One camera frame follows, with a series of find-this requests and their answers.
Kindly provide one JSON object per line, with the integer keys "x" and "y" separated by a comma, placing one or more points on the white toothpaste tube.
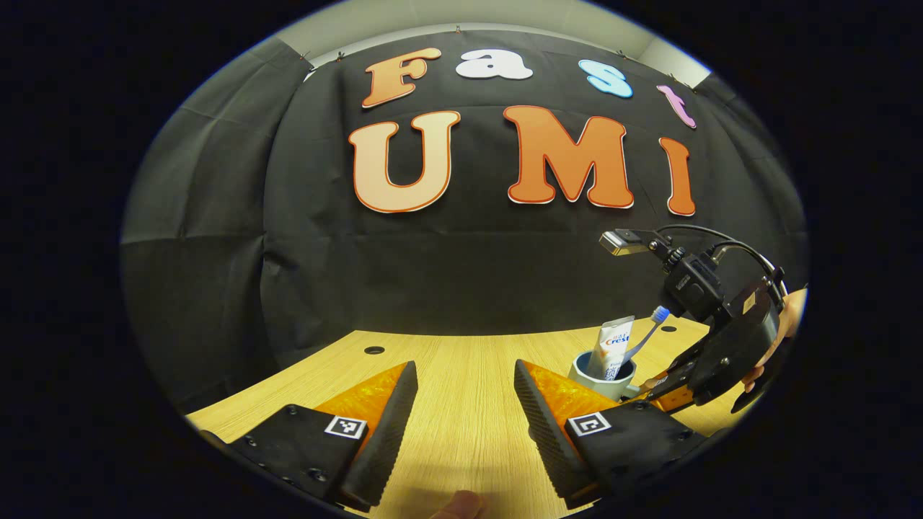
{"x": 613, "y": 346}

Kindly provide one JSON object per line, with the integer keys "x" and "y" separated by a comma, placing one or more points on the black backdrop cloth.
{"x": 469, "y": 274}

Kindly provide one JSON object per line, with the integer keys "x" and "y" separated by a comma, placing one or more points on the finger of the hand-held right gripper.
{"x": 735, "y": 346}

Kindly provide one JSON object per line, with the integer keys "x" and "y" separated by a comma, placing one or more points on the white toothbrush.
{"x": 645, "y": 335}

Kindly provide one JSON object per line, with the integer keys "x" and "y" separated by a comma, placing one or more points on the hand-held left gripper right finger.
{"x": 548, "y": 425}

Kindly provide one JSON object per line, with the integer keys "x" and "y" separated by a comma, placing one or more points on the wooden desktop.
{"x": 469, "y": 375}

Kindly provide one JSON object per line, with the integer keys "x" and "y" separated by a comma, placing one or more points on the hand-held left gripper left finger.
{"x": 378, "y": 432}

